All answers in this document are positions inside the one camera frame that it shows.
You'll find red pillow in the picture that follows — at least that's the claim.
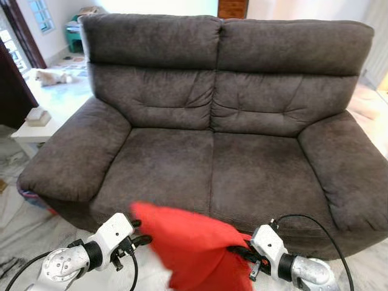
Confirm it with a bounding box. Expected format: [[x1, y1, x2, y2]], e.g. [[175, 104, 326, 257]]
[[130, 201, 254, 291]]

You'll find dark brown two-seat sofa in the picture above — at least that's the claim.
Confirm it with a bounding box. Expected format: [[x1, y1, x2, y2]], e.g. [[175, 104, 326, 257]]
[[17, 13, 388, 260]]

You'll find white side table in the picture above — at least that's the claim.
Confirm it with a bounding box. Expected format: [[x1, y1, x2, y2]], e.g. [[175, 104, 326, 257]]
[[11, 82, 98, 159]]

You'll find beige tissue box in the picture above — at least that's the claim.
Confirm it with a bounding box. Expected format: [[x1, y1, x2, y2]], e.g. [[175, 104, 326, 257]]
[[25, 108, 52, 127]]

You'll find white fluffy dog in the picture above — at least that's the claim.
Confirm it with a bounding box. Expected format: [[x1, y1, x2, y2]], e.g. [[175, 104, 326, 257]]
[[33, 69, 73, 86]]

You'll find dark brown wooden door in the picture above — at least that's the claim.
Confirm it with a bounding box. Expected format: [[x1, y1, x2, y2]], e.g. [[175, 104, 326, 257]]
[[0, 39, 38, 129]]

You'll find green cabinet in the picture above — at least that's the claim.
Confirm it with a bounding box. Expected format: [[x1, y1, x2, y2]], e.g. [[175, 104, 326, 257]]
[[65, 15, 84, 54]]

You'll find grey curtain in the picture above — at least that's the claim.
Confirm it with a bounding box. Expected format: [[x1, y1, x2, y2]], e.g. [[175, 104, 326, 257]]
[[364, 0, 388, 92]]

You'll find louvred glass window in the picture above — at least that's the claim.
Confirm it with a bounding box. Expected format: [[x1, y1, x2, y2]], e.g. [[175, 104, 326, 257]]
[[27, 0, 54, 33]]

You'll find brown wooden cabinet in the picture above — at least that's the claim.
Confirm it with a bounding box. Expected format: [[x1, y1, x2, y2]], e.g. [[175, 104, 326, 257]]
[[217, 0, 249, 20]]

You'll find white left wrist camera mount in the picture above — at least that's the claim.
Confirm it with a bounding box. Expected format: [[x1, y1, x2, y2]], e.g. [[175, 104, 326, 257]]
[[94, 212, 135, 255]]

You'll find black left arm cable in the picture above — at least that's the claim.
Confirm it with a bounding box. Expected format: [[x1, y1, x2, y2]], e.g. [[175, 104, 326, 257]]
[[3, 250, 139, 291]]

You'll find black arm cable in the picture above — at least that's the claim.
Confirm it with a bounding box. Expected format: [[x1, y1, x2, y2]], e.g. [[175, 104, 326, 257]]
[[3, 250, 139, 291], [270, 214, 354, 291]]

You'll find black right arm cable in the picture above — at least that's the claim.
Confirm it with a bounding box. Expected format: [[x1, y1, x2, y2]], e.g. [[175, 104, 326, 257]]
[[270, 214, 354, 291]]

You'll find dark brown door frame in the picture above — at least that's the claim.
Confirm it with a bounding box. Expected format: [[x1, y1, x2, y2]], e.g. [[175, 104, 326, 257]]
[[2, 0, 47, 69]]

